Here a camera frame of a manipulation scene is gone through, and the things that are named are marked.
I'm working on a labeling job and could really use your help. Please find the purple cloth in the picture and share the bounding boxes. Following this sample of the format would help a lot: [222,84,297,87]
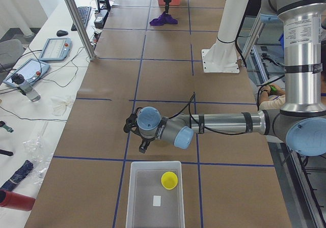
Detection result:
[149,12,178,26]

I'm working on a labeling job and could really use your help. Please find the yellow plastic cup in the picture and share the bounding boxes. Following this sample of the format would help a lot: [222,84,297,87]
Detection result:
[161,172,178,190]

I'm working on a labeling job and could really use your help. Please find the white plastic box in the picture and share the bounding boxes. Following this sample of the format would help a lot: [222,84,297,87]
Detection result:
[125,161,185,227]

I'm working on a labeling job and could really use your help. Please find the crumpled white cloth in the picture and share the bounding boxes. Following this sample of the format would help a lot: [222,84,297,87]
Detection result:
[51,96,74,116]

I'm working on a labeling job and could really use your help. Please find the black keyboard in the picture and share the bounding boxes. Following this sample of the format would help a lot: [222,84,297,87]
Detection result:
[77,6,92,27]

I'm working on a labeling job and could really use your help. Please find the clear plastic wrap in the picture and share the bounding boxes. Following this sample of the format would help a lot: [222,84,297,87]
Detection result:
[23,136,54,186]

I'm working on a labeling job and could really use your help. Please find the far teach pendant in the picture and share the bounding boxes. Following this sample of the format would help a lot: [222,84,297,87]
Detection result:
[39,38,72,62]

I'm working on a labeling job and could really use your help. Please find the teach pendant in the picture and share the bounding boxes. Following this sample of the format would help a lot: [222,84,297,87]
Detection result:
[39,38,72,62]
[3,59,50,88]

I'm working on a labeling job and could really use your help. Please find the black computer mouse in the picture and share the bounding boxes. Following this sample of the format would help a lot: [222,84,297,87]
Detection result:
[56,30,69,37]

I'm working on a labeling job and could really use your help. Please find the near teach pendant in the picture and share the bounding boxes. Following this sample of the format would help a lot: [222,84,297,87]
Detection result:
[3,59,50,88]

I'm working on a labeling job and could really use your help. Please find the clear water bottle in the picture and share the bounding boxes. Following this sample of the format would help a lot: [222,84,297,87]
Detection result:
[11,73,41,102]

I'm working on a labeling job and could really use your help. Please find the blue storage bin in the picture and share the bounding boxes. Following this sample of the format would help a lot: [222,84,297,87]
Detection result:
[278,33,284,49]

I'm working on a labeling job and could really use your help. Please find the folded blue umbrella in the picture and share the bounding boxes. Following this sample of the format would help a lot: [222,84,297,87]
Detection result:
[1,160,34,191]

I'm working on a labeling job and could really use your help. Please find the seated person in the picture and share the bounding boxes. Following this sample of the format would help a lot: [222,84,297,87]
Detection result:
[258,84,286,110]

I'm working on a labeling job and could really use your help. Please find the red bottle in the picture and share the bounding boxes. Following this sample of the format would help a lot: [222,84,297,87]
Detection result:
[1,189,35,211]

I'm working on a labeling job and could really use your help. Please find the aluminium frame post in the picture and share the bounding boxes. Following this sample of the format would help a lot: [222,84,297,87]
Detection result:
[64,0,96,61]

